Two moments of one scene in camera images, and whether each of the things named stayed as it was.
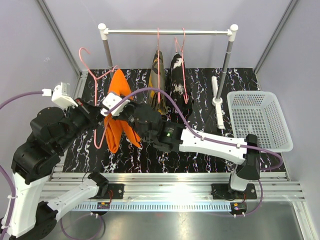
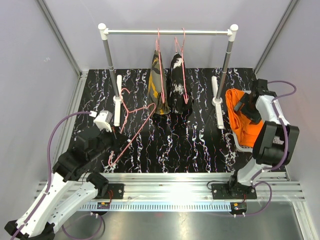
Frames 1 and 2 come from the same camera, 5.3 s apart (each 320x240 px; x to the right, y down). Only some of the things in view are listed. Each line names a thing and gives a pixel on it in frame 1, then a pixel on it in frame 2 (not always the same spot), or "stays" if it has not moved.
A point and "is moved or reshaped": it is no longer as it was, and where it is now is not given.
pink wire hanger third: [186, 98] stays
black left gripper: [92, 112] -> [118, 139]
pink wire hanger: [95, 78] -> [153, 104]
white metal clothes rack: [217, 100] stays
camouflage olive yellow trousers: [162, 106] stays
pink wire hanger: [158, 79] is moved or reshaped
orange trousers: [115, 126] -> [247, 132]
